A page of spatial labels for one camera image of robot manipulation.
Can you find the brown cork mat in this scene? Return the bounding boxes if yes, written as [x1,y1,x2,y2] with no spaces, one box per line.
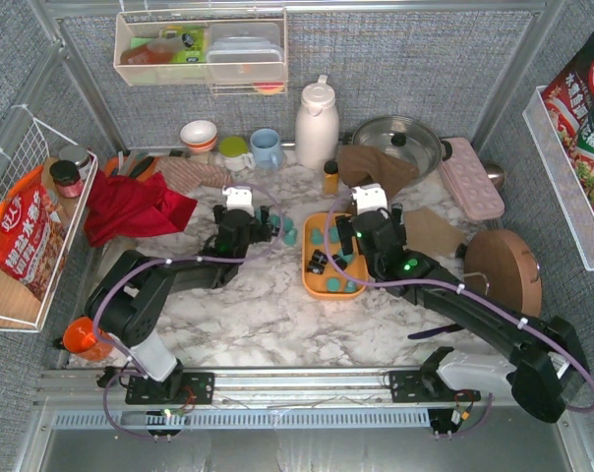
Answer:
[404,206,465,258]

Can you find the lone teal coffee capsule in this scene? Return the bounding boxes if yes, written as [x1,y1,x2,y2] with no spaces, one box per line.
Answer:
[327,226,340,244]

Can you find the black coffee capsule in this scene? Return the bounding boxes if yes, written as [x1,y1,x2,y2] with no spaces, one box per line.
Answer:
[312,250,327,265]
[332,255,347,270]
[306,261,325,275]

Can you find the dark teal capsule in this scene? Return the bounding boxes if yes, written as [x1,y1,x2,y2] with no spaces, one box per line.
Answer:
[343,280,357,293]

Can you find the orange plastic storage basket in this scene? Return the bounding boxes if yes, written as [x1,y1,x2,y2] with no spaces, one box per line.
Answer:
[301,212,368,301]

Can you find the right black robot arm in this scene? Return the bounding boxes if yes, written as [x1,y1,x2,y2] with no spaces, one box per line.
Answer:
[333,207,593,423]

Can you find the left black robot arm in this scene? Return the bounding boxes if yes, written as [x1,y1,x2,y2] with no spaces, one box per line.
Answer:
[85,206,272,391]

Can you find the teal capsule right edge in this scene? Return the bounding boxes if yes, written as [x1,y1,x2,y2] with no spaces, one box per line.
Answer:
[283,228,298,247]

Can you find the orange spice bottle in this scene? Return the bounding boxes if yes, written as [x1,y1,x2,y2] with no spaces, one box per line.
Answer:
[323,159,339,195]

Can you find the brown towel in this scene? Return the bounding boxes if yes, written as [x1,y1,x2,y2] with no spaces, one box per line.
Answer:
[337,145,419,199]

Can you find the green lidded white cup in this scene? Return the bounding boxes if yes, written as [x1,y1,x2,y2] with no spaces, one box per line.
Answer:
[218,136,256,172]

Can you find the striped beige cloth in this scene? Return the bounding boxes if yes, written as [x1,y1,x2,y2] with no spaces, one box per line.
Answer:
[155,156,232,195]

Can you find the blue mug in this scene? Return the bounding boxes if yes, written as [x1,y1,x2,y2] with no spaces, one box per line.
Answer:
[250,128,284,170]

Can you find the steel pot with lid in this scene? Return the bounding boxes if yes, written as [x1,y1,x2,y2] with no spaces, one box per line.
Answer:
[351,116,452,186]

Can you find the white orange striped bowl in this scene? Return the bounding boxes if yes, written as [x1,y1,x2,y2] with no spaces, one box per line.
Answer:
[179,120,217,153]

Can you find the pink egg tray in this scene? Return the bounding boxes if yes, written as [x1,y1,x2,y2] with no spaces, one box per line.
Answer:
[438,138,505,221]

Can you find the red cloth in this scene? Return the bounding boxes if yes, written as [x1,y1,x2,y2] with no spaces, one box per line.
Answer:
[85,171,198,247]

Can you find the round wooden board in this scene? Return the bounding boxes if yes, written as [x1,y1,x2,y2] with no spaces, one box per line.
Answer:
[463,229,542,318]

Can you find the white thermos jug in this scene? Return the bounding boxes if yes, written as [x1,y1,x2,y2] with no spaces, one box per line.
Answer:
[295,75,339,170]

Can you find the dark lidded jar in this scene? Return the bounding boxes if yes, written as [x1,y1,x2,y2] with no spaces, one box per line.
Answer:
[49,160,84,199]

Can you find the silver lidded jar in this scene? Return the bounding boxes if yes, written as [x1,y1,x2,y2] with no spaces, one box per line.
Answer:
[58,145,91,181]

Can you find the clear plastic food containers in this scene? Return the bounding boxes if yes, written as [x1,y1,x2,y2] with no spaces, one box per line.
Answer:
[206,22,284,84]

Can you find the green drink bottle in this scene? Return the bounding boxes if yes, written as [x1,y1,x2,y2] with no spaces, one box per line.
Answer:
[159,26,208,64]

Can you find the orange cup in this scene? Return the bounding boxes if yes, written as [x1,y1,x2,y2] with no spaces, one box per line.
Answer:
[62,317,113,362]

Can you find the red seasoning bag left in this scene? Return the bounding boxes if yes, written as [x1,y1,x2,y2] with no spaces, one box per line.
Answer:
[0,165,65,301]

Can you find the red seasoning bags right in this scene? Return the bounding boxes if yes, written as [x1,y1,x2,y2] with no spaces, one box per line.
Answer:
[542,30,594,211]

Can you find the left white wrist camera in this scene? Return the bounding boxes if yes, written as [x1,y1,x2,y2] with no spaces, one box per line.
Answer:
[222,185,255,216]

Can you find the purple spatula handle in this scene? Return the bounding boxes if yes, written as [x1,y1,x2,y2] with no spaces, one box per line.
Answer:
[408,324,463,340]

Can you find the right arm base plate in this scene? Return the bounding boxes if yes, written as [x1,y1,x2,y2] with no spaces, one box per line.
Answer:
[386,370,449,403]

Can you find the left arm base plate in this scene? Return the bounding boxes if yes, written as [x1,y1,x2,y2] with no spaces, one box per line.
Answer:
[125,372,215,405]

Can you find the cream wall storage rack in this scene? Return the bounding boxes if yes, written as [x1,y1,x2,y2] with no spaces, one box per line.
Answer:
[113,7,289,95]

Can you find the white wire basket right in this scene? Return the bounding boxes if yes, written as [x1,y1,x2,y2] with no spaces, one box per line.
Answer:
[522,86,594,272]

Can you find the white wire basket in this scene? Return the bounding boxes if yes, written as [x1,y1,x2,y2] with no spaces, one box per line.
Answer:
[0,104,99,332]
[522,86,594,272]

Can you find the white wire basket left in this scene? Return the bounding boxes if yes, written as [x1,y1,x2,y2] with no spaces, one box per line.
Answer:
[0,104,99,332]

